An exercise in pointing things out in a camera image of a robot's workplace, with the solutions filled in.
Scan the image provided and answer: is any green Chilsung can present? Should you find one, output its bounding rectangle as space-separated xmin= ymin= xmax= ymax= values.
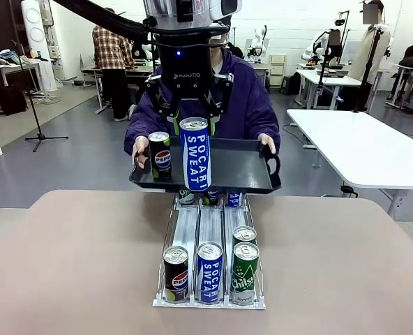
xmin=232 ymin=225 xmax=257 ymax=247
xmin=230 ymin=241 xmax=260 ymax=306
xmin=178 ymin=189 xmax=195 ymax=206

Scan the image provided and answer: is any black camera tripod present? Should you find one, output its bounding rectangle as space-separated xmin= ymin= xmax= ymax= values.
xmin=316 ymin=10 xmax=350 ymax=109
xmin=352 ymin=22 xmax=385 ymax=113

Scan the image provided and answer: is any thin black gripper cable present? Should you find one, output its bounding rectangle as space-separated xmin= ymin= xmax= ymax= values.
xmin=147 ymin=22 xmax=232 ymax=48

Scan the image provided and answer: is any person's right forearm purple sleeve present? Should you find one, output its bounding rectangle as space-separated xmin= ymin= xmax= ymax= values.
xmin=123 ymin=114 xmax=151 ymax=154

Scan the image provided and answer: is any tall white air conditioner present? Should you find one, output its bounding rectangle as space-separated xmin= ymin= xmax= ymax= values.
xmin=20 ymin=0 xmax=59 ymax=91

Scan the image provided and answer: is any black microphone stand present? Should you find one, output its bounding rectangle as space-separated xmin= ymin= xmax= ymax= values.
xmin=10 ymin=40 xmax=70 ymax=153

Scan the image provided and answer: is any black serving tray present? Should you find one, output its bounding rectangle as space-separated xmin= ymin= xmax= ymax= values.
xmin=128 ymin=136 xmax=283 ymax=195

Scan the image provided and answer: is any white can dispenser rack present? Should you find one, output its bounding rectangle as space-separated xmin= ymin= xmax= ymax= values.
xmin=152 ymin=193 xmax=267 ymax=311

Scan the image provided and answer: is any long white desk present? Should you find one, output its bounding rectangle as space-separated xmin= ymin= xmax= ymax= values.
xmin=295 ymin=68 xmax=363 ymax=111

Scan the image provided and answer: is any person's left hand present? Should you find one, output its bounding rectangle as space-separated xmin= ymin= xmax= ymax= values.
xmin=257 ymin=134 xmax=277 ymax=154

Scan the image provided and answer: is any black bag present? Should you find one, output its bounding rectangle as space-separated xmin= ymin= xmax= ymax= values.
xmin=0 ymin=85 xmax=29 ymax=116

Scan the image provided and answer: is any left arm black cable sleeve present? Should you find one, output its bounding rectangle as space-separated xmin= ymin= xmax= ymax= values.
xmin=52 ymin=0 xmax=158 ymax=41

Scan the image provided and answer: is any person in purple hoodie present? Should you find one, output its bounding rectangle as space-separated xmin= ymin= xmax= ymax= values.
xmin=123 ymin=45 xmax=281 ymax=156

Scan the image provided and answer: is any white cluttered table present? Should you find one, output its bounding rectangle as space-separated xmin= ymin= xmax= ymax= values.
xmin=0 ymin=57 xmax=49 ymax=112

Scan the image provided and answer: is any person in plaid shirt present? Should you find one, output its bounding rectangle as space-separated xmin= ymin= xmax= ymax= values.
xmin=91 ymin=8 xmax=136 ymax=123

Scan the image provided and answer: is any black bin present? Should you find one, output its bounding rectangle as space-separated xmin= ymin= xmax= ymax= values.
xmin=282 ymin=73 xmax=302 ymax=96

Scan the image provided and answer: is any person wearing headset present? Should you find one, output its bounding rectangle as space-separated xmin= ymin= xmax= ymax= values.
xmin=314 ymin=27 xmax=343 ymax=70

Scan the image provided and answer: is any white drawer unit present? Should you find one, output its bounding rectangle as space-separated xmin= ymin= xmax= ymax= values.
xmin=269 ymin=53 xmax=288 ymax=88

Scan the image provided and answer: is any large white table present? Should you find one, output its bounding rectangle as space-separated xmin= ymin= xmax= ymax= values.
xmin=285 ymin=108 xmax=413 ymax=223

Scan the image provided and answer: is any person's right hand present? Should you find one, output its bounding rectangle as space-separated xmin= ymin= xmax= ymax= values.
xmin=131 ymin=135 xmax=152 ymax=171

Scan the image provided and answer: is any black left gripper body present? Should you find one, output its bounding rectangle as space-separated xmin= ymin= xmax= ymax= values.
xmin=156 ymin=29 xmax=213 ymax=101

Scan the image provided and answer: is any pile of clothes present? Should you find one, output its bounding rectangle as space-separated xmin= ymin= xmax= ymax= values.
xmin=0 ymin=50 xmax=42 ymax=66

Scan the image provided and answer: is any person in beige jacket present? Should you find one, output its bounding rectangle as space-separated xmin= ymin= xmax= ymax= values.
xmin=347 ymin=0 xmax=392 ymax=112

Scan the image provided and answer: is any black floor object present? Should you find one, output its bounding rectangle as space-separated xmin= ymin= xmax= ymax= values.
xmin=339 ymin=184 xmax=359 ymax=199

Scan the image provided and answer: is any person's left forearm purple sleeve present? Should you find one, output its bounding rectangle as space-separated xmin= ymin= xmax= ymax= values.
xmin=258 ymin=114 xmax=281 ymax=154

